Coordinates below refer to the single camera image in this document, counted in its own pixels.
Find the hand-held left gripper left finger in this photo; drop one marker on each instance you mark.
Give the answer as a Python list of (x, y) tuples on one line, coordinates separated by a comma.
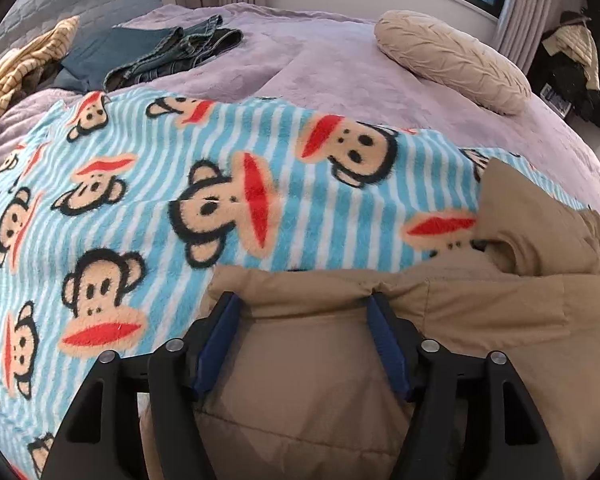
[(215, 347)]

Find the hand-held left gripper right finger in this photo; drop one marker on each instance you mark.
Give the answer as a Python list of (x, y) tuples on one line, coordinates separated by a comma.
[(389, 347)]

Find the tan puffer jacket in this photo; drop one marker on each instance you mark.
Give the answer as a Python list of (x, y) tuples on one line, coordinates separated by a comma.
[(455, 340)]

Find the monkey printed striped blanket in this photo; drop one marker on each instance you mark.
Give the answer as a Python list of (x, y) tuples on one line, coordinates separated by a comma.
[(145, 185)]

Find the blue jeans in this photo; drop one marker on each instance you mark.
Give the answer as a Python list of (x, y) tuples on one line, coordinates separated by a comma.
[(180, 57)]

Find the round cream pillow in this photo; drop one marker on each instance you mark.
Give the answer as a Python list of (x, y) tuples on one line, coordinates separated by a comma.
[(455, 60)]

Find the purple bedspread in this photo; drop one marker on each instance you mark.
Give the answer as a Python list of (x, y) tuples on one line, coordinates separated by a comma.
[(320, 60)]

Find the dark printed bag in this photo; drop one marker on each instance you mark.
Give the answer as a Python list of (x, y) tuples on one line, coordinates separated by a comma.
[(557, 99)]

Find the teal folded garment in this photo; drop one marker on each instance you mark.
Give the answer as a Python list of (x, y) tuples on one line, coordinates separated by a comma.
[(107, 50)]

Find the orange striped cloth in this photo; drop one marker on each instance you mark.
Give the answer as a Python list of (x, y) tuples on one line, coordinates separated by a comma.
[(20, 70)]

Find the beige hanging jacket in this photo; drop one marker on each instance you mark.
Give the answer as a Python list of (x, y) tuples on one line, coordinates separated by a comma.
[(577, 45)]

